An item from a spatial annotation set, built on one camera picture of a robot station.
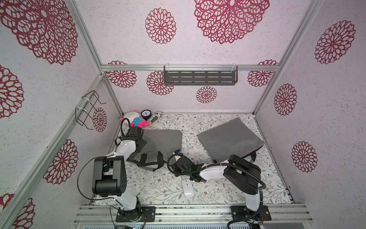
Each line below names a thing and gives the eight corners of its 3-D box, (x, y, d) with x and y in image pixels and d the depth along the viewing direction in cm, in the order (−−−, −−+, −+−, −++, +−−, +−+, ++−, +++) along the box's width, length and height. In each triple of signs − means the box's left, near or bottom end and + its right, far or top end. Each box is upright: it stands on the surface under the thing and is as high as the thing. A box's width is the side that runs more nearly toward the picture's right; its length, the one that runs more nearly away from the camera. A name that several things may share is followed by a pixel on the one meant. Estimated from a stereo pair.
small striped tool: (147, 124, 116) (146, 121, 113) (159, 113, 124) (158, 110, 121) (151, 126, 115) (150, 123, 112) (163, 115, 122) (162, 112, 119)
